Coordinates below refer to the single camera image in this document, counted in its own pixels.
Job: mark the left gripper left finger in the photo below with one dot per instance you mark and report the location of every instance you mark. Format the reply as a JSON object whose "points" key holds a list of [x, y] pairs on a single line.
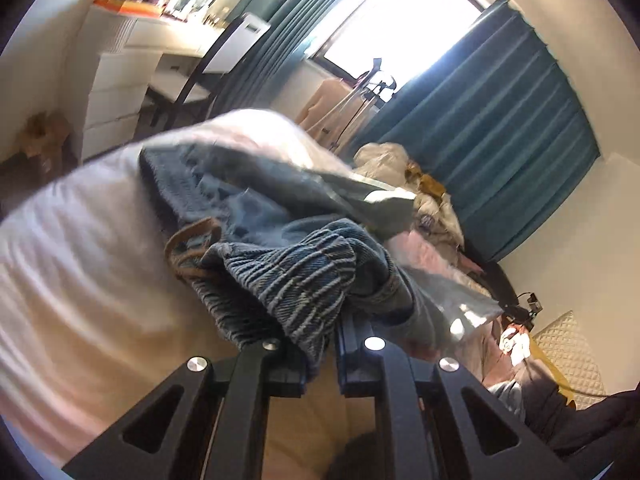
{"points": [[206, 420]]}

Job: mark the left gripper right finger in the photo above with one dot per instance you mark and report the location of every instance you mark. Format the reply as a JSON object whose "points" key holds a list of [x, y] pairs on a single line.
{"points": [[432, 420]]}

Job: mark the grey denim jeans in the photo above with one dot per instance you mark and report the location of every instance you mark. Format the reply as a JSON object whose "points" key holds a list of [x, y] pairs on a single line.
{"points": [[273, 250]]}

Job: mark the mustard yellow garment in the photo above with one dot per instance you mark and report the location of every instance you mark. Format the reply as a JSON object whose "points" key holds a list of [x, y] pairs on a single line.
{"points": [[423, 182]]}

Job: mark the pink cream bed duvet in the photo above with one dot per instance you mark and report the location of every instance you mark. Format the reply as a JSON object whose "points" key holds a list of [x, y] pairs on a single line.
{"points": [[92, 319]]}

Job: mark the teal right curtain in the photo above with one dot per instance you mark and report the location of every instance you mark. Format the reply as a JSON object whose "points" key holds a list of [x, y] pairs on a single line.
{"points": [[497, 122]]}

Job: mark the teal curtain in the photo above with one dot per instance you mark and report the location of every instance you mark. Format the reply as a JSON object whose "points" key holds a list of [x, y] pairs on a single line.
{"points": [[497, 122], [257, 80]]}

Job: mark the cream puffer jacket pile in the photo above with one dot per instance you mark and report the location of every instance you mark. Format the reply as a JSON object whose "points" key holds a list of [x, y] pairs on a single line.
{"points": [[433, 213]]}

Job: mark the garment steamer stand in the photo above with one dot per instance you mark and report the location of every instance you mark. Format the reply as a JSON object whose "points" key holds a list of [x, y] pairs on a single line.
{"points": [[335, 113]]}

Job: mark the window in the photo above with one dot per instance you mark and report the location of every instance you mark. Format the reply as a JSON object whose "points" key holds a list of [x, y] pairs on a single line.
{"points": [[395, 40]]}

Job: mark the white black chair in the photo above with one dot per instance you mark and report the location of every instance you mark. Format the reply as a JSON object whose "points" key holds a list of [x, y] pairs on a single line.
{"points": [[173, 93]]}

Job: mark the teal left curtain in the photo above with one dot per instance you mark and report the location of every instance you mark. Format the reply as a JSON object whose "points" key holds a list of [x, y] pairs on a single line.
{"points": [[257, 80]]}

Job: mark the white desk with drawers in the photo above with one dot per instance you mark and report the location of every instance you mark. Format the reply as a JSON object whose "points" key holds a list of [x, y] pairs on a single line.
{"points": [[108, 68]]}

